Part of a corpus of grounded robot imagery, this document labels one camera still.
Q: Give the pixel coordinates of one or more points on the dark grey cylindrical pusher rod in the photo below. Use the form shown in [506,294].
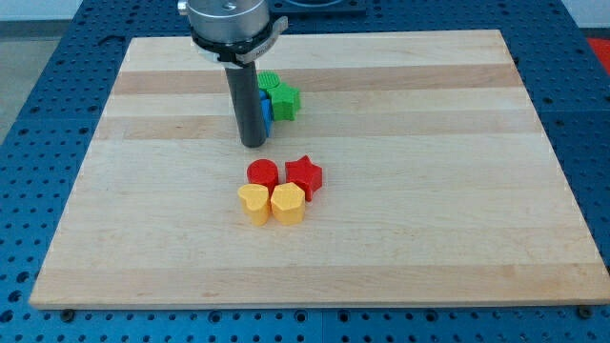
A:
[244,92]

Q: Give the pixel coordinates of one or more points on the red star block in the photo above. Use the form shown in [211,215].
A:
[306,175]

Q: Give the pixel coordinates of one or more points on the green circle block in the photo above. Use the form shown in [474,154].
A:
[268,80]

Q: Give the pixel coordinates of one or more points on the green star block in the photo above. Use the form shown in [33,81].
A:
[285,102]

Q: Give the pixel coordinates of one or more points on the red circle block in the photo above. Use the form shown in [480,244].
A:
[263,172]

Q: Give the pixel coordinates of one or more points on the yellow hexagon block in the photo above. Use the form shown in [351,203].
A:
[288,204]

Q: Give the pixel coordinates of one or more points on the blue block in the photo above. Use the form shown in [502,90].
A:
[267,112]

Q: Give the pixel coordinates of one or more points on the yellow heart block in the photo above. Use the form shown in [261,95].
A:
[255,202]

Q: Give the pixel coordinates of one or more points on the wooden board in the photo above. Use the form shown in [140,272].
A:
[440,186]

